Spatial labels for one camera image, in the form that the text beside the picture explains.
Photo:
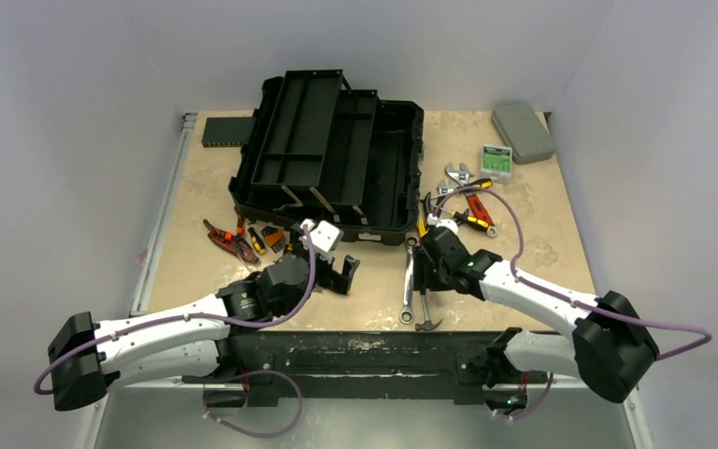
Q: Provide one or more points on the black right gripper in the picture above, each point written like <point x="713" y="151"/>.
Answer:
<point x="425" y="268"/>

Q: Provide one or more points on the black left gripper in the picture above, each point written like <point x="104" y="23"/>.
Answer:
<point x="338" y="281"/>

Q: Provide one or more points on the steel claw hammer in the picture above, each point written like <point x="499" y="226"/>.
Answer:
<point x="427" y="324"/>

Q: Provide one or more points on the black plastic toolbox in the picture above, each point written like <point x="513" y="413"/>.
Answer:
<point x="320" y="149"/>

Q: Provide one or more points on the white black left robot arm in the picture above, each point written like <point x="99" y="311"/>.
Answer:
<point x="87" y="359"/>

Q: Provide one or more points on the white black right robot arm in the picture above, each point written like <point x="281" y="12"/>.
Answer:
<point x="598" y="340"/>

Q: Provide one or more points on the silver ratchet wrench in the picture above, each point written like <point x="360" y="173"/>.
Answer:
<point x="406" y="315"/>

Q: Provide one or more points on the black multi pliers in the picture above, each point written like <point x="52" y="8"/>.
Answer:
<point x="434" y="213"/>

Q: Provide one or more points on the black yellow long screwdriver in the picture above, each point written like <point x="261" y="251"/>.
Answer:
<point x="447" y="187"/>

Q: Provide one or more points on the green white bit box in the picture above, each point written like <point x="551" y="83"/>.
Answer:
<point x="496" y="163"/>

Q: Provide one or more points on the grey plastic case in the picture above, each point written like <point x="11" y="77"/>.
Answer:
<point x="521" y="129"/>

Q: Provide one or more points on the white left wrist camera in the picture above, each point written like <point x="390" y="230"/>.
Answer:
<point x="326" y="238"/>

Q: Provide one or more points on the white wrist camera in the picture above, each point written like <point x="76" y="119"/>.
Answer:
<point x="326" y="238"/>
<point x="442" y="222"/>

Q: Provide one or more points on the yellow handled screwdriver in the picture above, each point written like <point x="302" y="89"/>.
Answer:
<point x="421" y="226"/>

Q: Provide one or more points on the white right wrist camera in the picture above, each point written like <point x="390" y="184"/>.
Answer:
<point x="442" y="222"/>

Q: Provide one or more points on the red black wire stripper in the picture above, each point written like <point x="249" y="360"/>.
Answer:
<point x="233" y="242"/>

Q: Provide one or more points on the red handled adjustable wrench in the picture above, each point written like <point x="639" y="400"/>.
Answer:
<point x="463" y="175"/>

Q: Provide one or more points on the black network switch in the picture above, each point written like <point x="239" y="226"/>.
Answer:
<point x="222" y="132"/>

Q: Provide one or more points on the aluminium frame rail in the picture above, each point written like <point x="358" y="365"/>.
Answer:
<point x="154" y="248"/>

